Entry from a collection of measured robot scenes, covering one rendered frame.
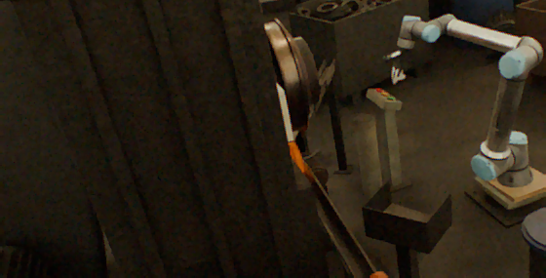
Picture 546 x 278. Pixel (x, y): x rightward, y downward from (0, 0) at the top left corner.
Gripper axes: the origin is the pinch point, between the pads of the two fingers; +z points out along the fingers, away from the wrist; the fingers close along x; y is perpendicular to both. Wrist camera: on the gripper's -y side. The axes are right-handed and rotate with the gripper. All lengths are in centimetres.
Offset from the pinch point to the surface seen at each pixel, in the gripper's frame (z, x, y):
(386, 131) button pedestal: 30.7, 1.9, 4.4
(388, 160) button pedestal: 50, 3, 11
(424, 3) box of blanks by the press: -29, 155, 105
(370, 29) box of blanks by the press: -4, 140, 51
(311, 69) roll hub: -21, -72, -80
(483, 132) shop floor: 39, 30, 99
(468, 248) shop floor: 65, -72, 23
